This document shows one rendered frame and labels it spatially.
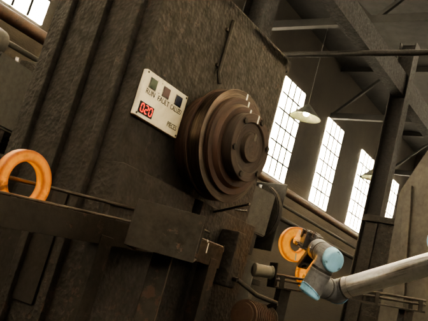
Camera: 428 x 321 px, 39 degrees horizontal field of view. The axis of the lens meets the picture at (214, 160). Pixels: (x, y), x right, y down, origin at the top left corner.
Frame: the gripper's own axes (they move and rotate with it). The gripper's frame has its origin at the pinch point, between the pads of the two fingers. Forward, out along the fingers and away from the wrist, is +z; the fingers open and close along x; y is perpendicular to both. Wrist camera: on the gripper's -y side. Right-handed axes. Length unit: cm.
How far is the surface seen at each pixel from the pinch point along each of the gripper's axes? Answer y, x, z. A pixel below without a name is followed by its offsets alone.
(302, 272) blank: -12.2, -5.3, -5.5
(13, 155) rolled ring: 10, 127, -70
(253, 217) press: -94, -276, 715
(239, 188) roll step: 15.1, 37.1, -7.9
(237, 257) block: -13.5, 27.3, -7.5
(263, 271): -16.1, 13.4, -7.8
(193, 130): 32, 66, -17
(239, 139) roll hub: 35, 48, -17
